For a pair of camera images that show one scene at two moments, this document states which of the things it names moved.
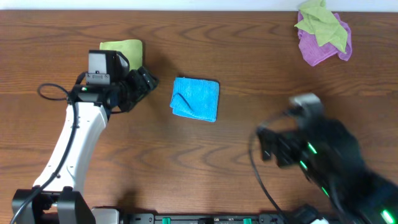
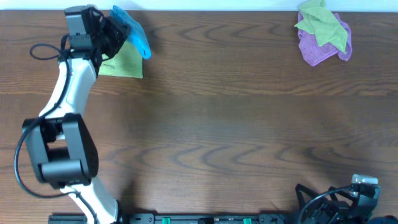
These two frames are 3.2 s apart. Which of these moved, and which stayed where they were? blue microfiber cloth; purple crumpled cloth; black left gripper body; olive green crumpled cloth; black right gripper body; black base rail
Moved: black left gripper body; black right gripper body; blue microfiber cloth
Stayed: olive green crumpled cloth; purple crumpled cloth; black base rail
